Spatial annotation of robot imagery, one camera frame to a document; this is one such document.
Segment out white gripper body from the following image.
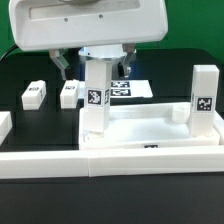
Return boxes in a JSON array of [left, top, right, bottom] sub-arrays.
[[9, 0, 168, 51]]

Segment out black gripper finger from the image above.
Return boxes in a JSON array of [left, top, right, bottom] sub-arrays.
[[118, 43, 135, 78], [49, 49, 69, 80]]

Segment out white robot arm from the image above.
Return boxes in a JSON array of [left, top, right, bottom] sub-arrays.
[[9, 0, 168, 78]]

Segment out fiducial marker sheet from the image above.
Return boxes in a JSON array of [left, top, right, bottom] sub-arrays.
[[78, 80, 153, 99]]

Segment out white block at left edge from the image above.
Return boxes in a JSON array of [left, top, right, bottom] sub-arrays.
[[0, 111, 12, 145]]

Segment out white L-shaped guide fence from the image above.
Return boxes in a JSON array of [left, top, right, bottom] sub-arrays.
[[0, 132, 224, 179]]

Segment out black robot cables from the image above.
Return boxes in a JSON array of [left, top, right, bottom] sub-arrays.
[[0, 44, 18, 62]]

